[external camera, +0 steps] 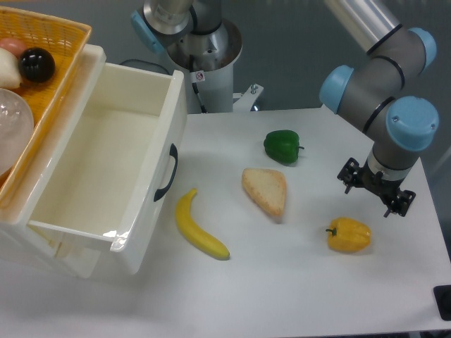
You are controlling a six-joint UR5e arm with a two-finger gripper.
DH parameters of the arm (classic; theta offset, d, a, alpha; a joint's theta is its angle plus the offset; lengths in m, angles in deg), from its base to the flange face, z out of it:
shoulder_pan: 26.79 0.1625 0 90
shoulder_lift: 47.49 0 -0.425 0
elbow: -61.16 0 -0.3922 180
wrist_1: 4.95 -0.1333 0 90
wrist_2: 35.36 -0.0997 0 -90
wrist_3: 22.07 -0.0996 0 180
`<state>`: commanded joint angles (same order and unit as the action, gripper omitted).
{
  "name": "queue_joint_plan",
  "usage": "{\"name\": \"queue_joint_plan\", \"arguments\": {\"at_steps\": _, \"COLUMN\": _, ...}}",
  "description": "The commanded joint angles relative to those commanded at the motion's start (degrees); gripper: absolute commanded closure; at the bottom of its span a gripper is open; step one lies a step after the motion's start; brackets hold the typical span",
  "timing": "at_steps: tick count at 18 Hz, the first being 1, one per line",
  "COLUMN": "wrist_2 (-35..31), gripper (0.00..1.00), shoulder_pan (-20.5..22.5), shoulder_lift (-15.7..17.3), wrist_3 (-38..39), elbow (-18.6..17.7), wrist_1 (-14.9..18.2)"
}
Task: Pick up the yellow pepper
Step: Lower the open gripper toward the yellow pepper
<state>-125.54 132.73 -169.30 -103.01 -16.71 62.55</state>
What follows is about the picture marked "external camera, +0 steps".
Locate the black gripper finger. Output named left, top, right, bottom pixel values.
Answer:
left=337, top=158, right=363, bottom=194
left=383, top=189, right=416, bottom=218

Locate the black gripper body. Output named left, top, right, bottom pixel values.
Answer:
left=361, top=164, right=402, bottom=202

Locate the yellow bell pepper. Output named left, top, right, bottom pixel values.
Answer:
left=326, top=217, right=372, bottom=253

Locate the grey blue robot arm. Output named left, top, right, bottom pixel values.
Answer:
left=319, top=1, right=439, bottom=216

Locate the grey robot base column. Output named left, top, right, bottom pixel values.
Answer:
left=130, top=0, right=242, bottom=113

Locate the green bell pepper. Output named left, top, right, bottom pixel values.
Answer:
left=264, top=130, right=304, bottom=164

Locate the toast bread slice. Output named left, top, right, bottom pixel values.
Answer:
left=242, top=168, right=287, bottom=217

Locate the black table clamp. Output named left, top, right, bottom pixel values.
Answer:
left=433, top=284, right=451, bottom=321

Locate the yellow banana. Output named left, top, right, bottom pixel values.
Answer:
left=175, top=189, right=230, bottom=261

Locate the white plastic drawer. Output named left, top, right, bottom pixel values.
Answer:
left=31, top=63, right=187, bottom=274

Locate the white drawer cabinet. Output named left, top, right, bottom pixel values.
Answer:
left=1, top=44, right=106, bottom=278

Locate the orange woven basket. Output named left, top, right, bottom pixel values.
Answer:
left=1, top=6, right=92, bottom=206

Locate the black ball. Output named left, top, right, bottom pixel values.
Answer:
left=18, top=47, right=56, bottom=83

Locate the white onion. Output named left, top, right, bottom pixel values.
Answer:
left=0, top=48, right=22, bottom=89

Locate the pink round fruit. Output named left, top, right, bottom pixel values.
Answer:
left=0, top=37, right=27, bottom=58

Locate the white mounting bracket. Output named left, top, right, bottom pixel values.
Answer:
left=233, top=83, right=264, bottom=113

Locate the black drawer handle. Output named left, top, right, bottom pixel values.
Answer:
left=153, top=143, right=179, bottom=203

